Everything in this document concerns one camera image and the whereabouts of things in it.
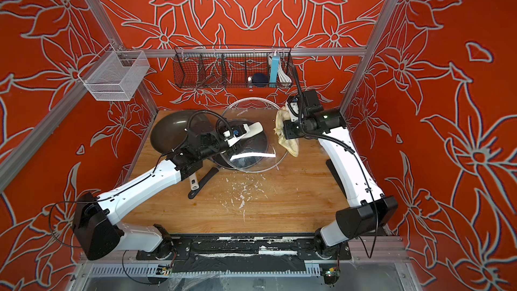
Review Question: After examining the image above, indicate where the pan with white handle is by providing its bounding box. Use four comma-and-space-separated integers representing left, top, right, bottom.
146, 110, 206, 193

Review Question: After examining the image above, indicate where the yellow cleaning cloth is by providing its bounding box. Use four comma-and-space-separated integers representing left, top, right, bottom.
274, 106, 300, 158

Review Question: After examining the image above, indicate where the glass pot lid black knob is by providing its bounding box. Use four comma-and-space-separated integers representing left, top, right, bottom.
210, 132, 269, 171

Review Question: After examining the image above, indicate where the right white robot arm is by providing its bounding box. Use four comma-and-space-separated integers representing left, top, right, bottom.
283, 90, 398, 253

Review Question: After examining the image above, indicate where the black frying pan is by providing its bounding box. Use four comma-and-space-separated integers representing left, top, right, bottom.
187, 119, 271, 199

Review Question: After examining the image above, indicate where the dark blue round object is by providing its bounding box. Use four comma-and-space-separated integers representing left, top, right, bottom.
248, 73, 269, 88

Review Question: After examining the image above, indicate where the clear plastic bin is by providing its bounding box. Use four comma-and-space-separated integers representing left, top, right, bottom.
80, 51, 149, 102

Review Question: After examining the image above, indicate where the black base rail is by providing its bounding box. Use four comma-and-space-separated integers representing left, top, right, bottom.
136, 233, 351, 276

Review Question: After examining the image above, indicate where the glass lid white handle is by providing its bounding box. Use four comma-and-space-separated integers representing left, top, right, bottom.
217, 98, 289, 174

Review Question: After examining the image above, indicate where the black wire basket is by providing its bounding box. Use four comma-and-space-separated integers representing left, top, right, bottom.
172, 45, 298, 89

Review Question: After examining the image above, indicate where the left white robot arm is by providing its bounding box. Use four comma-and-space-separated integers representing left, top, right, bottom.
72, 123, 247, 261

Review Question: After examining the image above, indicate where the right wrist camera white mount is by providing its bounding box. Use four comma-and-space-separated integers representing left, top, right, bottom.
285, 96, 300, 123

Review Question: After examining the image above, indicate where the white cable bundle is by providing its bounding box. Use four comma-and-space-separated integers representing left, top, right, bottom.
277, 59, 292, 88

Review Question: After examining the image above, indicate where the light blue bottle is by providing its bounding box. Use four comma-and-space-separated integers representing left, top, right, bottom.
269, 54, 280, 88

